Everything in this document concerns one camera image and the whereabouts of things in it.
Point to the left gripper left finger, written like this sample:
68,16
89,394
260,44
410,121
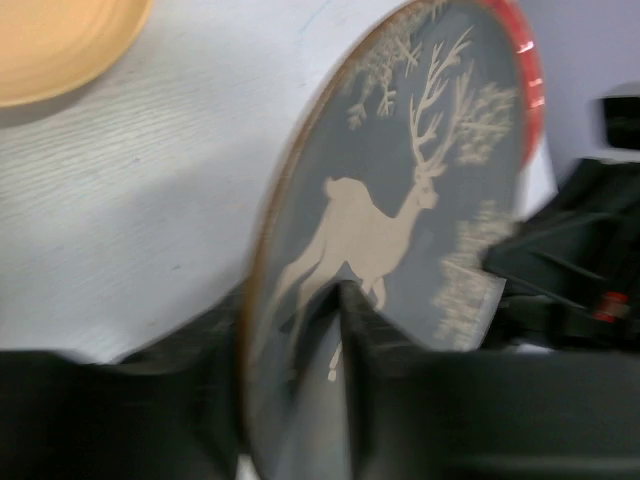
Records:
168,410

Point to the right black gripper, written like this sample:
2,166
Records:
572,269

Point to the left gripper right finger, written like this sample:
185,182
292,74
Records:
419,414

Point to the red and teal floral plate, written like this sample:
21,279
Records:
519,31

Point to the grey reindeer plate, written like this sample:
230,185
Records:
403,172

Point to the orange round bear plate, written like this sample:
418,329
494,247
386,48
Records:
49,48

